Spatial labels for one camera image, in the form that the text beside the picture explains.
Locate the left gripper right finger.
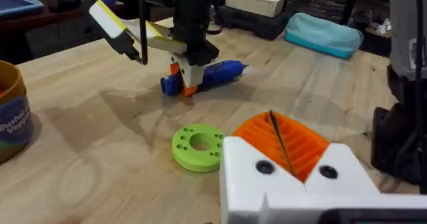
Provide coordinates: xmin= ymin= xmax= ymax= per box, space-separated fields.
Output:
xmin=270 ymin=112 xmax=382 ymax=196

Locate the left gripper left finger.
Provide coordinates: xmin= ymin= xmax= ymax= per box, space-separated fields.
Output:
xmin=220 ymin=111 xmax=306 ymax=224

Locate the green disc with holes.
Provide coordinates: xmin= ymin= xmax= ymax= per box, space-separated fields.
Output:
xmin=171 ymin=123 xmax=228 ymax=174

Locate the black case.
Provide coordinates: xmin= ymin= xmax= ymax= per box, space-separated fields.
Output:
xmin=216 ymin=5 xmax=295 ymax=41

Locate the upright flat wrist plate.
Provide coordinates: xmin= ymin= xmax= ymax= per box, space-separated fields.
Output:
xmin=88 ymin=0 xmax=188 ymax=66

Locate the white oblong box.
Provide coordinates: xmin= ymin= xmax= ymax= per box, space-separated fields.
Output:
xmin=225 ymin=0 xmax=286 ymax=19

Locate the teal soft pouch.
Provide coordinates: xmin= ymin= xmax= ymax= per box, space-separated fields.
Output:
xmin=283 ymin=12 xmax=365 ymax=60

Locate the brown tub with toys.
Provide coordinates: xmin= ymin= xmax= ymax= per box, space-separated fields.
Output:
xmin=0 ymin=59 xmax=35 ymax=165

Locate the blue tray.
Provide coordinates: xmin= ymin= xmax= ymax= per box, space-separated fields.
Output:
xmin=0 ymin=0 xmax=45 ymax=19

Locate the thin black cable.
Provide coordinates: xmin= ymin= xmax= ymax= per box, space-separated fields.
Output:
xmin=138 ymin=0 xmax=149 ymax=66

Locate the thick black cable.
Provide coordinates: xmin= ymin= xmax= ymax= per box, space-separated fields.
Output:
xmin=412 ymin=0 xmax=427 ymax=193

